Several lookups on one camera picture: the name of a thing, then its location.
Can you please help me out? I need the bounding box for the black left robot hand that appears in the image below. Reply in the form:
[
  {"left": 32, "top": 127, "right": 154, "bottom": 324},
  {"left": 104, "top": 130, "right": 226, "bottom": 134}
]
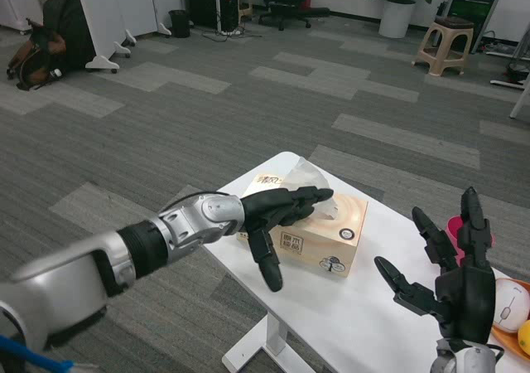
[{"left": 238, "top": 185, "right": 335, "bottom": 293}]

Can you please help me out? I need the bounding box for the orange plate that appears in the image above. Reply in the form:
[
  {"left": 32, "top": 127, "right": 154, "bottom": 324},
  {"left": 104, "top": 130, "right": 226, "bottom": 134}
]
[{"left": 490, "top": 327, "right": 530, "bottom": 360}]

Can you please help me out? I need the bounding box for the black waste bin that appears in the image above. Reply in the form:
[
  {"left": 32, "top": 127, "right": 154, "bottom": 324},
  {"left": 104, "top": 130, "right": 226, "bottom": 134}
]
[{"left": 168, "top": 9, "right": 191, "bottom": 38}]

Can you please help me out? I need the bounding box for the white storage cabinet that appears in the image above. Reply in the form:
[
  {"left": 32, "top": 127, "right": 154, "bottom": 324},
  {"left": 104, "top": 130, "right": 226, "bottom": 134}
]
[{"left": 0, "top": 0, "right": 42, "bottom": 34}]

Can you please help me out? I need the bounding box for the pink plastic cup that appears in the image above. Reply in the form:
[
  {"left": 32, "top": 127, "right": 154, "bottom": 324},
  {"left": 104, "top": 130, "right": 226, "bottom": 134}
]
[{"left": 446, "top": 215, "right": 497, "bottom": 262}]

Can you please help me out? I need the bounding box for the white table leg frame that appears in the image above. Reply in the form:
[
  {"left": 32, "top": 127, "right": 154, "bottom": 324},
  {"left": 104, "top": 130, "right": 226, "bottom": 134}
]
[{"left": 222, "top": 312, "right": 332, "bottom": 373}]

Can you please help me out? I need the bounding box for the brown backpack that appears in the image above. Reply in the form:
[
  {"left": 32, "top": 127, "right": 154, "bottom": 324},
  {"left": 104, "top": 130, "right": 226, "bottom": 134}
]
[{"left": 6, "top": 18, "right": 67, "bottom": 91}]

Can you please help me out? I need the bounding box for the white partition panel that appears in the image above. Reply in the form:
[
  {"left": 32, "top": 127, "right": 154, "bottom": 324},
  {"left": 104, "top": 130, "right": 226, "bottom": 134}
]
[{"left": 76, "top": 0, "right": 183, "bottom": 74}]

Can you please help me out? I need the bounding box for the white office desk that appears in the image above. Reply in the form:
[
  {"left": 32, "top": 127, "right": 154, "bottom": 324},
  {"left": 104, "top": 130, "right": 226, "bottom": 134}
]
[{"left": 508, "top": 74, "right": 530, "bottom": 119}]

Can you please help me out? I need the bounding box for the black rack with green light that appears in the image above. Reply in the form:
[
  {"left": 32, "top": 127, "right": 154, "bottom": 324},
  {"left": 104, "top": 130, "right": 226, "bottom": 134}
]
[{"left": 449, "top": 0, "right": 500, "bottom": 30}]

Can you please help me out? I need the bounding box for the black computer tower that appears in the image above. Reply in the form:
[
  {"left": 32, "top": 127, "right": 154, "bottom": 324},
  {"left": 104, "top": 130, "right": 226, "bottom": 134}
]
[{"left": 181, "top": 0, "right": 239, "bottom": 30}]

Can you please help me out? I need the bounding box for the beige tissue box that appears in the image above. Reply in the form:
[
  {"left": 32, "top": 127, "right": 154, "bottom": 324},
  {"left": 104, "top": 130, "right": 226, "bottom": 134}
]
[{"left": 235, "top": 156, "right": 369, "bottom": 279}]

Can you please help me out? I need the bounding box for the black office chair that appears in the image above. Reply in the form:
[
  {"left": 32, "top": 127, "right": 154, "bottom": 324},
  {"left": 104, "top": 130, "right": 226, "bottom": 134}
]
[{"left": 258, "top": 0, "right": 331, "bottom": 31}]

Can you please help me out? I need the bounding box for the person in dark clothes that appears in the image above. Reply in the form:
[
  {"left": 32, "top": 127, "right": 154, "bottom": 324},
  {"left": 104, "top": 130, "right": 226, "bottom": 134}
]
[{"left": 43, "top": 0, "right": 95, "bottom": 71}]

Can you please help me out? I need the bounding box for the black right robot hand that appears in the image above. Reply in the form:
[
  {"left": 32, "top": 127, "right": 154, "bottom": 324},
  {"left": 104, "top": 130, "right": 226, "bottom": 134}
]
[{"left": 373, "top": 186, "right": 497, "bottom": 345}]

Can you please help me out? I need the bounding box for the white computer mouse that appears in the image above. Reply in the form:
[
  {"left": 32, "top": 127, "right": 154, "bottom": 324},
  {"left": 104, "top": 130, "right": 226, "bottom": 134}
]
[{"left": 492, "top": 278, "right": 530, "bottom": 333}]

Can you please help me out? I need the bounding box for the beige plastic stool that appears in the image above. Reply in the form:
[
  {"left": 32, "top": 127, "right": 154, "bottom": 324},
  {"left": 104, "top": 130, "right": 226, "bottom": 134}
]
[{"left": 412, "top": 16, "right": 475, "bottom": 77}]

